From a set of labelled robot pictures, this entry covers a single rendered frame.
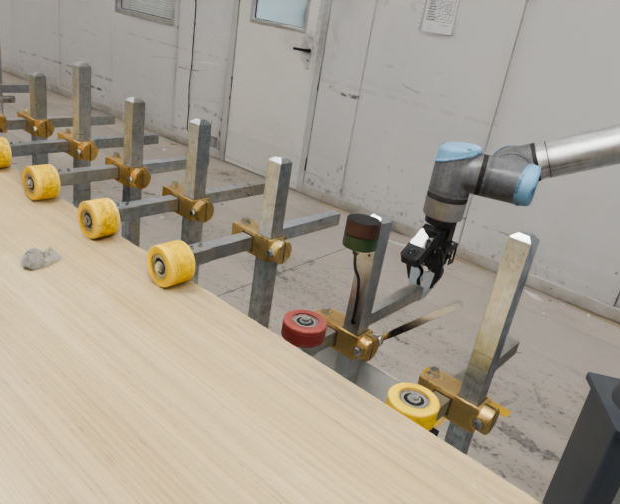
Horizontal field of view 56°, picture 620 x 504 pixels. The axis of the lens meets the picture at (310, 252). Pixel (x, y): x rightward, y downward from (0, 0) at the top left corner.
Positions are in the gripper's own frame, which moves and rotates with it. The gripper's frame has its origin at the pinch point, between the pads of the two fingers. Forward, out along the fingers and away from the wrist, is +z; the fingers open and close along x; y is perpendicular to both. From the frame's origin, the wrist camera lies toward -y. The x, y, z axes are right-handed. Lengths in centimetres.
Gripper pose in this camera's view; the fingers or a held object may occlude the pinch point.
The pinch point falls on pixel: (416, 296)
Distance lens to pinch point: 140.7
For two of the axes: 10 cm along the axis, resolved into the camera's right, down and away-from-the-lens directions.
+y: 6.5, -2.1, 7.3
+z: -1.6, 9.0, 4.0
